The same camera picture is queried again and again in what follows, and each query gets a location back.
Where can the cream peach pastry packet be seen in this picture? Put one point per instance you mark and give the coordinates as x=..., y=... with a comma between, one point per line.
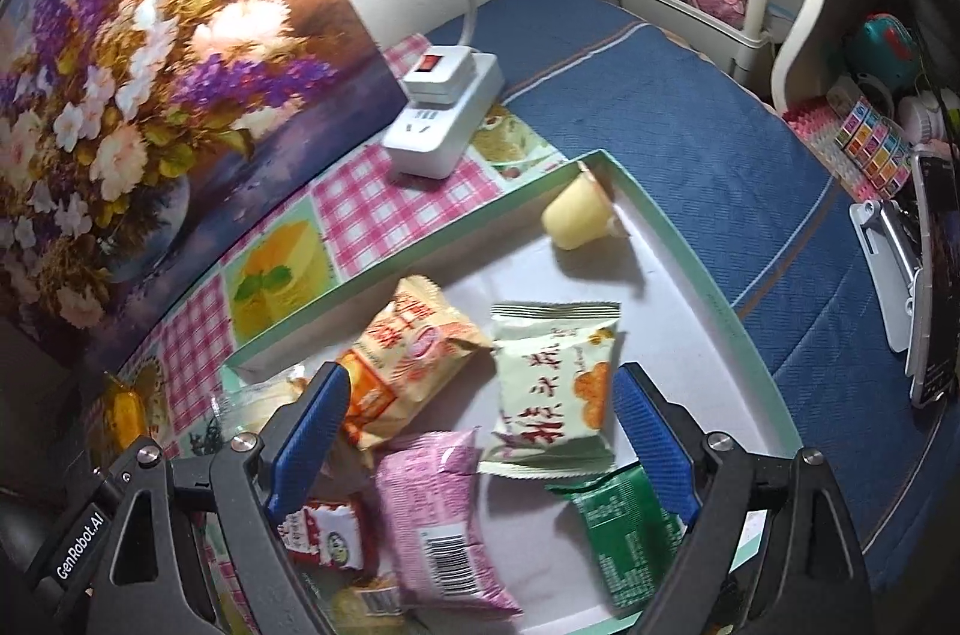
x=554, y=364

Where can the white clip phone holder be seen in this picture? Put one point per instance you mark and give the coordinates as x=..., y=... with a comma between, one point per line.
x=893, y=265

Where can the yellow transparent snack packet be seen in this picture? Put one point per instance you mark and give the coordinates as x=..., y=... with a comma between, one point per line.
x=128, y=412

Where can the colourful cube box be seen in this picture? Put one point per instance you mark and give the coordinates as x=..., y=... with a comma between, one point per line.
x=876, y=149

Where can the teal shallow box tray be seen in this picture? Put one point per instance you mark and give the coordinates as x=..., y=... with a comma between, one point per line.
x=675, y=323

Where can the flower painting canvas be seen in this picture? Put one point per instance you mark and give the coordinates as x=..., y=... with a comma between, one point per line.
x=142, y=139

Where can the yellow jelly cup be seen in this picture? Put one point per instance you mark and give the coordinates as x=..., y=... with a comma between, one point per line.
x=582, y=213

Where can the clear round cracker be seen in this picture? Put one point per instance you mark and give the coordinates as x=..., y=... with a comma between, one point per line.
x=363, y=606

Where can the orange cream snack packet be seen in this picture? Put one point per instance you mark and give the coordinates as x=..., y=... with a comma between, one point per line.
x=405, y=356

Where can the red white milk biscuit packet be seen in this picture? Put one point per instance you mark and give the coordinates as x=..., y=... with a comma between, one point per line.
x=333, y=534

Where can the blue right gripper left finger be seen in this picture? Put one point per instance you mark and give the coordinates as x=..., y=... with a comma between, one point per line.
x=298, y=437

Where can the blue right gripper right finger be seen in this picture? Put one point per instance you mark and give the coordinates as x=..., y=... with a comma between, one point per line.
x=644, y=415

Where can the green snack packet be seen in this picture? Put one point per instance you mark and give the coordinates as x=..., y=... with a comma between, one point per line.
x=633, y=539

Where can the pink snack packet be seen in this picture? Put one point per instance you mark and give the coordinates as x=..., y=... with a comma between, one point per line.
x=427, y=490

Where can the pink checkered dessert tablecloth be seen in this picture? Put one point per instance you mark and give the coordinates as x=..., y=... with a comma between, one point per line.
x=355, y=215

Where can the white power strip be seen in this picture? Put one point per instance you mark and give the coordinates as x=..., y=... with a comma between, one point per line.
x=450, y=90

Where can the clear round cake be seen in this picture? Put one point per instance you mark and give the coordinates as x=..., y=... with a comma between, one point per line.
x=248, y=409

